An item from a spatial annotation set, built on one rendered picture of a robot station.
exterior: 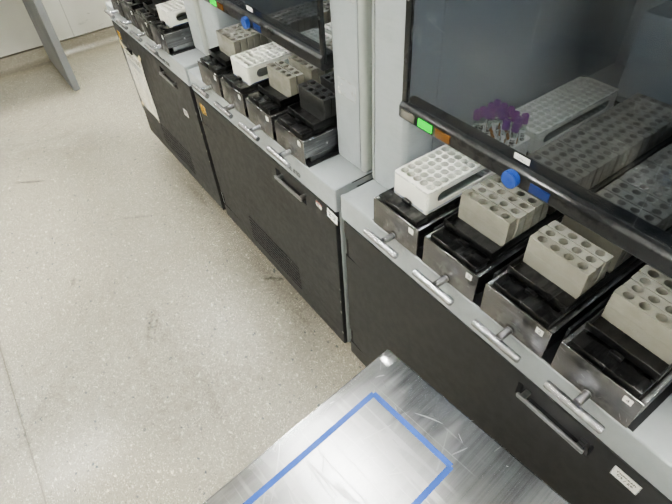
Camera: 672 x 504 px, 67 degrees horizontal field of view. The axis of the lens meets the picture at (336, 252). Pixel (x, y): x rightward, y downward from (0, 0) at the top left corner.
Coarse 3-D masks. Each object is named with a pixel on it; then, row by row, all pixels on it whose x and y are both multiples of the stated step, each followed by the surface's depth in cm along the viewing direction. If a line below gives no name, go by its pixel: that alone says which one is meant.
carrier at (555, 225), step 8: (552, 224) 86; (560, 224) 86; (560, 232) 84; (568, 232) 84; (576, 240) 83; (584, 240) 83; (584, 248) 82; (592, 248) 81; (600, 248) 81; (600, 256) 82; (608, 256) 80; (608, 264) 81; (600, 272) 81
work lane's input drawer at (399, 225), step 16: (384, 192) 104; (384, 208) 104; (400, 208) 101; (416, 208) 100; (448, 208) 101; (384, 224) 107; (400, 224) 101; (416, 224) 98; (432, 224) 99; (384, 240) 104; (400, 240) 104; (416, 240) 99
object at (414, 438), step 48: (384, 384) 73; (288, 432) 69; (336, 432) 68; (384, 432) 68; (432, 432) 68; (480, 432) 67; (240, 480) 65; (288, 480) 64; (336, 480) 64; (384, 480) 64; (432, 480) 63; (480, 480) 63; (528, 480) 63
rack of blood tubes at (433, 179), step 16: (416, 160) 103; (432, 160) 103; (448, 160) 104; (464, 160) 103; (400, 176) 100; (416, 176) 100; (432, 176) 99; (448, 176) 100; (464, 176) 100; (480, 176) 107; (400, 192) 103; (416, 192) 98; (432, 192) 96; (448, 192) 105; (432, 208) 99
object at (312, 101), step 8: (304, 88) 124; (312, 88) 124; (304, 96) 126; (312, 96) 123; (320, 96) 121; (304, 104) 128; (312, 104) 124; (320, 104) 121; (328, 104) 121; (312, 112) 126; (320, 112) 123; (328, 112) 122
